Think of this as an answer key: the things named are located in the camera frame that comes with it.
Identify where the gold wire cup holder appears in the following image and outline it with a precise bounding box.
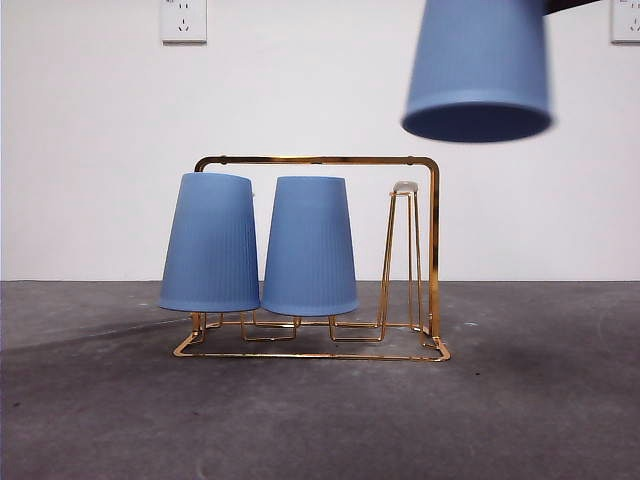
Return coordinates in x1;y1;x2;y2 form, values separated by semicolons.
173;154;452;362

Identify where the blue ribbed plastic cup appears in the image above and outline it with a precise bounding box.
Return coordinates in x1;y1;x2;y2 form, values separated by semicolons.
400;0;554;145
158;171;262;313
259;174;360;318

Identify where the white wall power socket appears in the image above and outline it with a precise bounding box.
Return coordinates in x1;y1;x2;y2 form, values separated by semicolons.
610;0;640;45
160;0;209;45

